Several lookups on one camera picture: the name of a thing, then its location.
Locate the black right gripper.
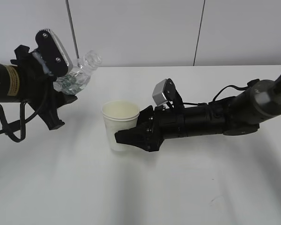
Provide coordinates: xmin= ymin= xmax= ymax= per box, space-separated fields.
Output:
xmin=115 ymin=105 xmax=185 ymax=152

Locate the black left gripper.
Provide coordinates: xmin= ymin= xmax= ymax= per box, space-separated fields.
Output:
xmin=10 ymin=45 xmax=78 ymax=130

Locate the white paper cup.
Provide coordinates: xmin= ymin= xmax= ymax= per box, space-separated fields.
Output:
xmin=102 ymin=100 xmax=140 ymax=152

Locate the clear water bottle green label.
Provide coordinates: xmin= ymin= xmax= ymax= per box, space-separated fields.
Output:
xmin=53 ymin=50 xmax=102 ymax=95

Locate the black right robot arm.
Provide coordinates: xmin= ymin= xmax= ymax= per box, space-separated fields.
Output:
xmin=115 ymin=75 xmax=281 ymax=152

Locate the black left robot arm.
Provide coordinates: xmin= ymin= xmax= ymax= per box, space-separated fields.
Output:
xmin=0 ymin=44 xmax=77 ymax=136

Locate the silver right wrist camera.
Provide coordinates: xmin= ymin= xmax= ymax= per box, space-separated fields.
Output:
xmin=152 ymin=78 xmax=184 ymax=109

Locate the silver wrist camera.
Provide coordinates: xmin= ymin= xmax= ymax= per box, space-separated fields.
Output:
xmin=35 ymin=28 xmax=73 ymax=77
xmin=152 ymin=78 xmax=184 ymax=109

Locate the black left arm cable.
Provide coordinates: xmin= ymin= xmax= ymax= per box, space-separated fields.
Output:
xmin=0 ymin=86 xmax=50 ymax=143

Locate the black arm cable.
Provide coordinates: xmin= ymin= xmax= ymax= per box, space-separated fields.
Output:
xmin=182 ymin=78 xmax=260 ymax=107
xmin=0 ymin=86 xmax=50 ymax=143

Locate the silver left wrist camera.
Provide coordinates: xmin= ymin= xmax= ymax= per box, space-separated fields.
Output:
xmin=35 ymin=28 xmax=73 ymax=77

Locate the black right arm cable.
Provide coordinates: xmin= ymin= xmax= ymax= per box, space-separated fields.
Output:
xmin=182 ymin=78 xmax=260 ymax=107

